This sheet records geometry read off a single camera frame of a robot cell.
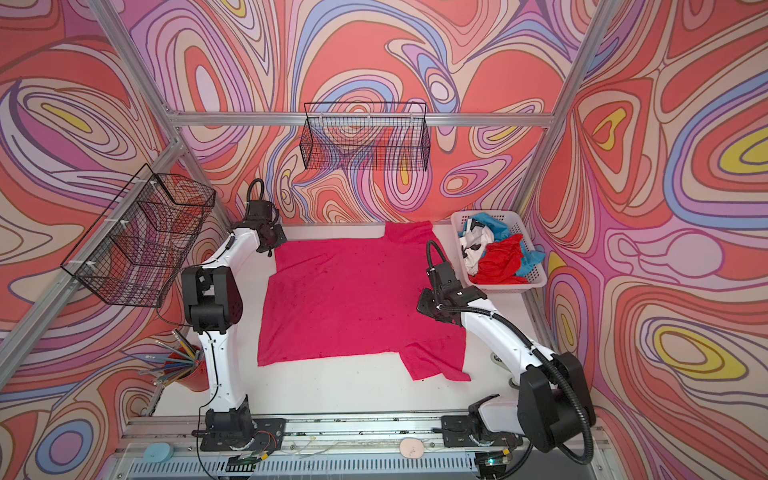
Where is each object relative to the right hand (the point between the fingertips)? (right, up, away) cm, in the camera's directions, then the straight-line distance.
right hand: (428, 312), depth 86 cm
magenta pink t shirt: (-22, +3, +13) cm, 26 cm away
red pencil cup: (-65, -12, -9) cm, 66 cm away
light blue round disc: (-67, -30, -16) cm, 75 cm away
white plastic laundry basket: (+36, +9, +9) cm, 39 cm away
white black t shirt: (+19, +21, +19) cm, 34 cm away
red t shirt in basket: (+26, +14, +12) cm, 32 cm away
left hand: (-49, +24, +18) cm, 58 cm away
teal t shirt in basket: (+30, +25, +22) cm, 45 cm away
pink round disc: (-6, -29, -16) cm, 34 cm away
